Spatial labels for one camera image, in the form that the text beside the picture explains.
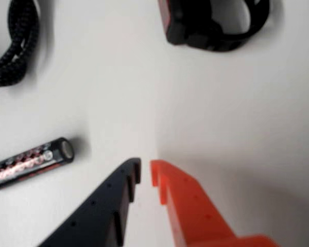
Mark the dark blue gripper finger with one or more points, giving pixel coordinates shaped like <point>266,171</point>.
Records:
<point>98,213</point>

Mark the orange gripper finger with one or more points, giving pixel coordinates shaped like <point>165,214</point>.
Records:
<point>195,213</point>

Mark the black aaa battery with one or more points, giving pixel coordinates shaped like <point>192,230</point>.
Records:
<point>33,162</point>

